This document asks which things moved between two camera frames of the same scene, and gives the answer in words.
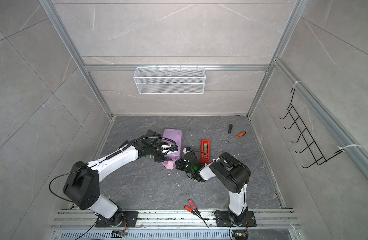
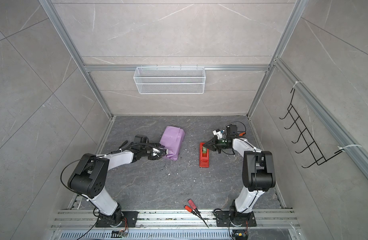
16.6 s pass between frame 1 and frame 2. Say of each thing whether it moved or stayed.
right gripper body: moved
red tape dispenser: stayed
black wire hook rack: stayed
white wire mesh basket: stayed
